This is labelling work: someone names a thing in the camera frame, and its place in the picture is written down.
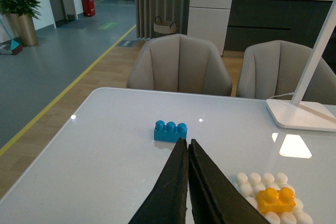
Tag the white desk lamp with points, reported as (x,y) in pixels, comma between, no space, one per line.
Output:
(296,114)

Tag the potted green plant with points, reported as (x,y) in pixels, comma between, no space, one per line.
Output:
(22,12)

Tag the yellow two-stud block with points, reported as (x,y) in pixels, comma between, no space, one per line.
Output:
(277,201)

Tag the beige chair left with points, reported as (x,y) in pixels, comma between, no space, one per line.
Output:
(180,63)

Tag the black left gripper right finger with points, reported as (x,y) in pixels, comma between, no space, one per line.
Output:
(214,199)

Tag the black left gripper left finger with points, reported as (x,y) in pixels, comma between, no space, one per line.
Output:
(166,203)

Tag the woven laundry basket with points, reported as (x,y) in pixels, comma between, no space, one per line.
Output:
(163,27)

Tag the beige chair right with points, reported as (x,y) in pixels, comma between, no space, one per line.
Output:
(274,68)

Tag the red bin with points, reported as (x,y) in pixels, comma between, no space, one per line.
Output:
(88,8)

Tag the dark kitchen counter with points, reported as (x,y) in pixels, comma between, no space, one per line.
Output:
(255,21)

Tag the white studded base plate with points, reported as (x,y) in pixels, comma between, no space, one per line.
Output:
(250,185)

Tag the white drawer cabinet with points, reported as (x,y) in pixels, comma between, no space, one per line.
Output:
(208,20)

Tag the teal broom and dustpan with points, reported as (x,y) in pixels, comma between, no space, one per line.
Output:
(13,48)

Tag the beige chair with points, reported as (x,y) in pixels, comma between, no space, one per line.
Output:
(180,63)
(274,68)

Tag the blue three-stud block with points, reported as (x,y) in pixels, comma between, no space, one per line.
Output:
(169,132)

